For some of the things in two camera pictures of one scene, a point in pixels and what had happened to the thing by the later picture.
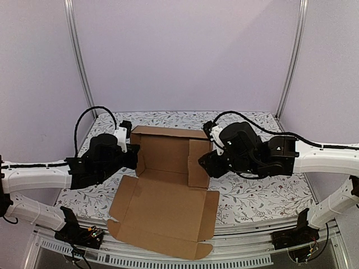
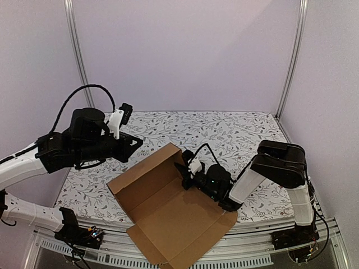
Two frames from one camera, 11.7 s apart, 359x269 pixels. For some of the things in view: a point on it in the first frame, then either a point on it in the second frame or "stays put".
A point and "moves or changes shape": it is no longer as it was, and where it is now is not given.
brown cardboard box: (168, 209) moves or changes shape
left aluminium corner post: (69, 14) stays put
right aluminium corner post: (303, 13) stays put
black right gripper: (209, 164) → (189, 177)
